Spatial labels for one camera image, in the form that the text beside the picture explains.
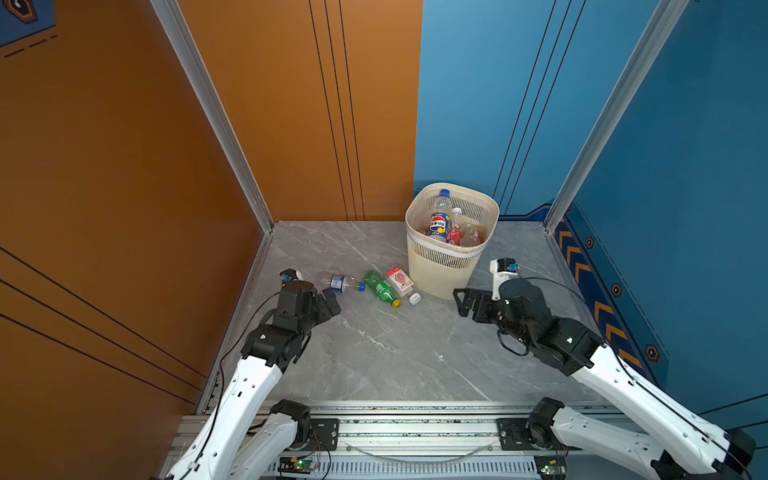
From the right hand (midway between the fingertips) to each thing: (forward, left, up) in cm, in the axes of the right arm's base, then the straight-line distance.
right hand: (465, 294), depth 72 cm
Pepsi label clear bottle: (+25, +4, +2) cm, 25 cm away
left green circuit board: (-31, +42, -26) cm, 59 cm away
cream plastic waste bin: (+11, +5, -5) cm, 13 cm away
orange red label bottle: (+17, -5, +2) cm, 17 cm away
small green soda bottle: (+15, +23, -18) cm, 33 cm away
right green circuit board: (-32, -20, -27) cm, 46 cm away
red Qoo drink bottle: (+21, -1, -2) cm, 21 cm away
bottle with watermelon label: (+16, +14, -19) cm, 29 cm away
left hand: (+3, +36, -5) cm, 36 cm away
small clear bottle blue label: (+16, +35, -18) cm, 42 cm away
